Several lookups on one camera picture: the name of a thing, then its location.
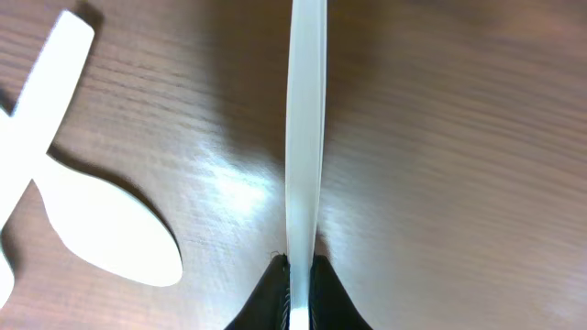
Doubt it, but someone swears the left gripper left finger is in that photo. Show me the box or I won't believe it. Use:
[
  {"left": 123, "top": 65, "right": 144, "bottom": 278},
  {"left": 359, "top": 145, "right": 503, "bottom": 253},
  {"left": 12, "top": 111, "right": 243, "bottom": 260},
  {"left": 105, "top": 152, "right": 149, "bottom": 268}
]
[{"left": 226, "top": 254, "right": 290, "bottom": 330}]

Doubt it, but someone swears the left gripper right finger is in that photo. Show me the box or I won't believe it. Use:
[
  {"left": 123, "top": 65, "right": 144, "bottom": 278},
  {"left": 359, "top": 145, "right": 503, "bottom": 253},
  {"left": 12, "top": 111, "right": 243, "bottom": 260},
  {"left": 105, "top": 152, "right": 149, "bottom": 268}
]
[{"left": 310, "top": 255, "right": 371, "bottom": 330}]

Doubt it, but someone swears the white plastic spoon crossed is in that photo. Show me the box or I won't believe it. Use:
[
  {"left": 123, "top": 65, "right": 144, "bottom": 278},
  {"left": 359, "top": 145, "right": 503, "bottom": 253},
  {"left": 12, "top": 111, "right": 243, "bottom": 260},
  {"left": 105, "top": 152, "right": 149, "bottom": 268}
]
[{"left": 0, "top": 107, "right": 184, "bottom": 289}]

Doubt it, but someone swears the white plastic spoon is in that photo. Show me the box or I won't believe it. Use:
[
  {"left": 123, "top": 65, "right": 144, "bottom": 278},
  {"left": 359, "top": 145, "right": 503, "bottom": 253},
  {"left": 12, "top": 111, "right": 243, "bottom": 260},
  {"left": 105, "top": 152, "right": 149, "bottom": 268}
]
[
  {"left": 285, "top": 0, "right": 327, "bottom": 330},
  {"left": 0, "top": 9, "right": 96, "bottom": 308}
]

